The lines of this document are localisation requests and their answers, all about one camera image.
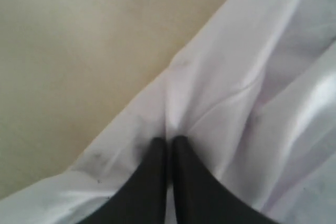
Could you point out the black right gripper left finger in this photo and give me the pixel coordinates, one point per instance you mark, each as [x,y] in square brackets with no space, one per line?
[143,197]

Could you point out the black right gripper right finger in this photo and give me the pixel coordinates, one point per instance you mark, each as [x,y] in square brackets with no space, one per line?
[198,195]

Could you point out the white cotton t-shirt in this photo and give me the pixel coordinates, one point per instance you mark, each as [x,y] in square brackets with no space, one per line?
[254,93]

